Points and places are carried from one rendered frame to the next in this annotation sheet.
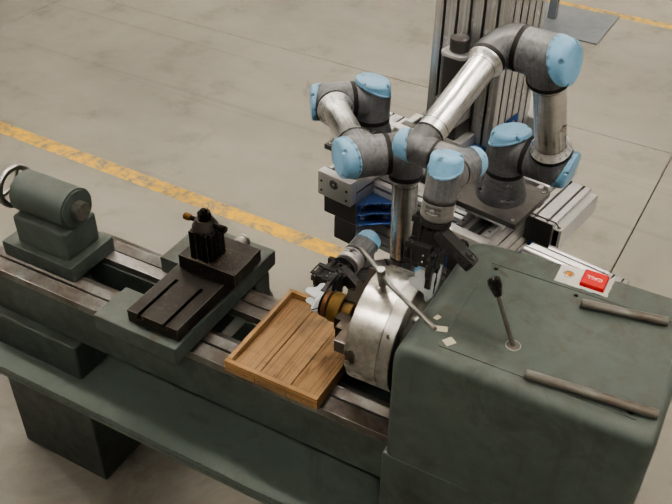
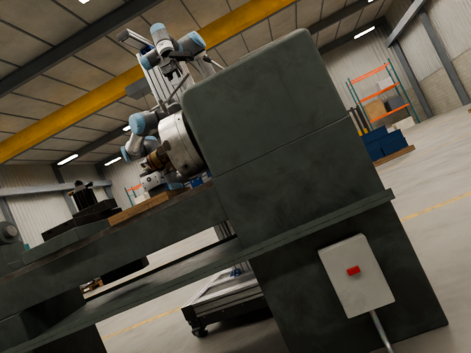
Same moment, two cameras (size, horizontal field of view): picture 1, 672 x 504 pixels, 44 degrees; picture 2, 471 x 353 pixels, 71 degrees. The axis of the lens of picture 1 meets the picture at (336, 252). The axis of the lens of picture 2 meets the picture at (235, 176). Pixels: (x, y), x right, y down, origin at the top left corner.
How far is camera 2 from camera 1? 184 cm
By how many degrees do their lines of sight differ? 44
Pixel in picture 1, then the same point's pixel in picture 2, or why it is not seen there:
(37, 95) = not seen: outside the picture
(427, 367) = (196, 90)
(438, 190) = (159, 34)
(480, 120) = not seen: hidden behind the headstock
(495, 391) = (230, 69)
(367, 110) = (149, 146)
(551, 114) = (207, 67)
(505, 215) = not seen: hidden behind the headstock
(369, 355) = (174, 134)
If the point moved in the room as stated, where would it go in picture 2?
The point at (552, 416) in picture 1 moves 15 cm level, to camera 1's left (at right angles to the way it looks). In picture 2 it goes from (261, 56) to (228, 66)
